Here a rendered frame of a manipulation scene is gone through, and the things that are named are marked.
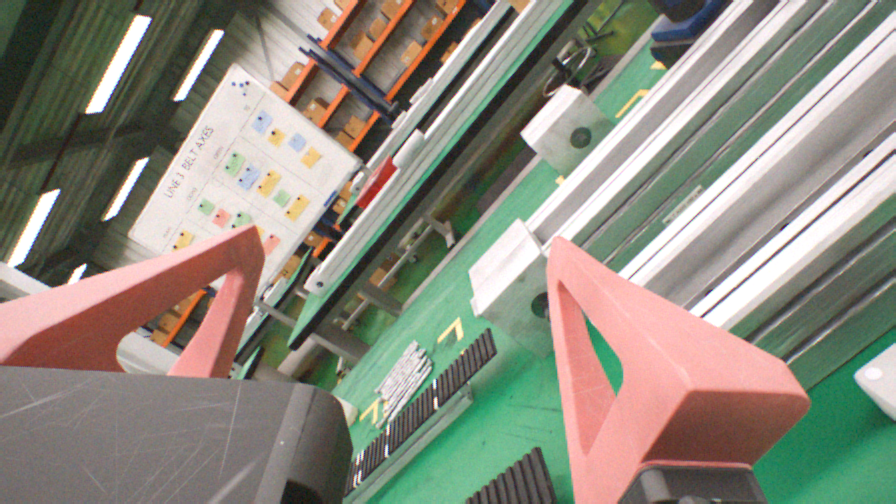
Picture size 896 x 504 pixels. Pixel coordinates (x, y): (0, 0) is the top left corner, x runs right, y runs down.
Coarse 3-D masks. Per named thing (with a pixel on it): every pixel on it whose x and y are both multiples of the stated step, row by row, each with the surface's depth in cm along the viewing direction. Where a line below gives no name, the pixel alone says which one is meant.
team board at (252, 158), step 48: (240, 96) 276; (192, 144) 285; (240, 144) 288; (288, 144) 290; (336, 144) 293; (192, 192) 298; (240, 192) 300; (288, 192) 303; (336, 192) 304; (144, 240) 308; (192, 240) 311; (288, 240) 317
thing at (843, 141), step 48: (864, 48) 26; (816, 96) 27; (864, 96) 26; (768, 144) 28; (816, 144) 27; (864, 144) 27; (720, 192) 29; (768, 192) 28; (816, 192) 26; (864, 192) 21; (672, 240) 30; (720, 240) 29; (768, 240) 27; (816, 240) 22; (864, 240) 22; (672, 288) 30; (720, 288) 24; (768, 288) 22; (816, 288) 22; (864, 288) 22; (768, 336) 23; (816, 336) 24; (864, 336) 24
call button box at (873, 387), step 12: (888, 348) 19; (876, 360) 19; (888, 360) 18; (864, 372) 19; (876, 372) 18; (888, 372) 18; (864, 384) 19; (876, 384) 18; (888, 384) 18; (876, 396) 18; (888, 396) 18; (888, 408) 18
